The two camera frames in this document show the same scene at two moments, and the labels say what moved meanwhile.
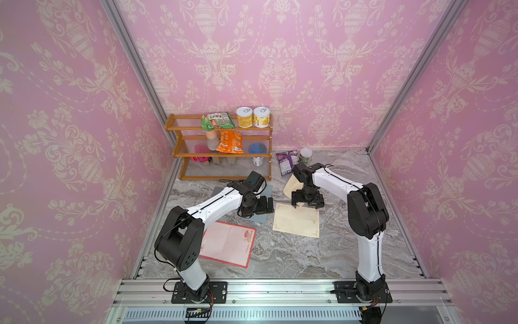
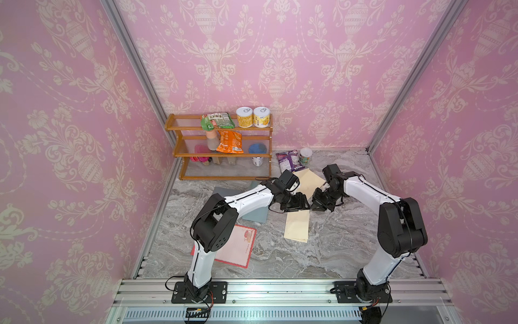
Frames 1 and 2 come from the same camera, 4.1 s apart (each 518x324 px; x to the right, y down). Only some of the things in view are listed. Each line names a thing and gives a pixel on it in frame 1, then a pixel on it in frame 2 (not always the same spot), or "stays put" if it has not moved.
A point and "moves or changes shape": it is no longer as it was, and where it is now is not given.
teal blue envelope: (263, 218) stays put
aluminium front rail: (432, 291) stays put
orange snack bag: (230, 142) stays put
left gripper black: (264, 209) -> (300, 204)
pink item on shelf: (201, 148) stays put
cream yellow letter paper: (301, 221) moves or changes shape
